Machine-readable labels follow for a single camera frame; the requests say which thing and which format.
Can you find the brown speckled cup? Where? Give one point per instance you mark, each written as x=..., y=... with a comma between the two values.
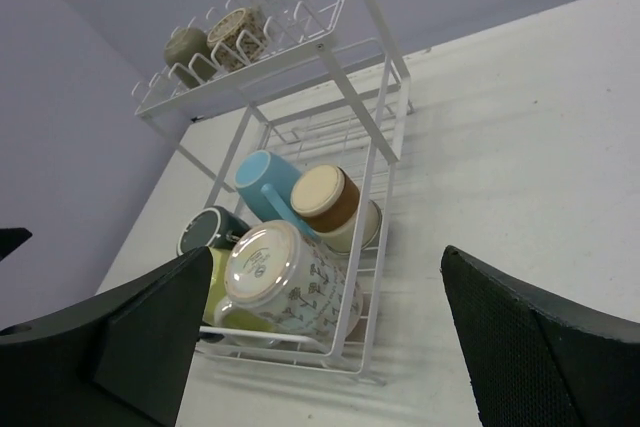
x=238, y=39

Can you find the dark grey mug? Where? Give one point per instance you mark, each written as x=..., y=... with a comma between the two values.
x=215, y=227

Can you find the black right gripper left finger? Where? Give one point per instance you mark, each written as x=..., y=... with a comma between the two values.
x=120, y=358

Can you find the olive green cup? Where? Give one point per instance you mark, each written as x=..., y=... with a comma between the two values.
x=180, y=49

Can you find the light green mug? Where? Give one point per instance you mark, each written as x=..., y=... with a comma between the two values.
x=220, y=292

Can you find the light blue mug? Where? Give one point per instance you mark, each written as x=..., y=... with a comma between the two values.
x=265, y=182

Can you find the white wire dish rack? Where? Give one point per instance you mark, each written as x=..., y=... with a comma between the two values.
x=331, y=88

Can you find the floral white mug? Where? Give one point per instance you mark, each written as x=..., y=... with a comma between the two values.
x=279, y=280

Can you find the brown and cream cup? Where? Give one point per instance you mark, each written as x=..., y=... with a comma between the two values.
x=327, y=199

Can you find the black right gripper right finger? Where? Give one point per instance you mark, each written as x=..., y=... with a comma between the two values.
x=535, y=358

